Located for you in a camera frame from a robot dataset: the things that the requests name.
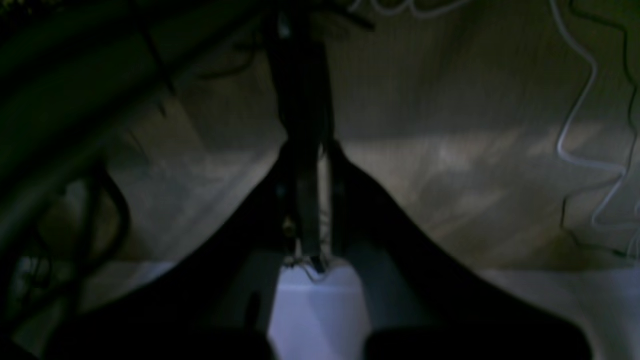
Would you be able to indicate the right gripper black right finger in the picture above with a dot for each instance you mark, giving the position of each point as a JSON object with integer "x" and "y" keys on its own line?
{"x": 424, "y": 304}

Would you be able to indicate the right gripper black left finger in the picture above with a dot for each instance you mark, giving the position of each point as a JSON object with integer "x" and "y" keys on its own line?
{"x": 215, "y": 304}

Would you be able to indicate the black T-shirt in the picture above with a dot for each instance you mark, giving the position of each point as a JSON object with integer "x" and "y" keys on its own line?
{"x": 299, "y": 69}

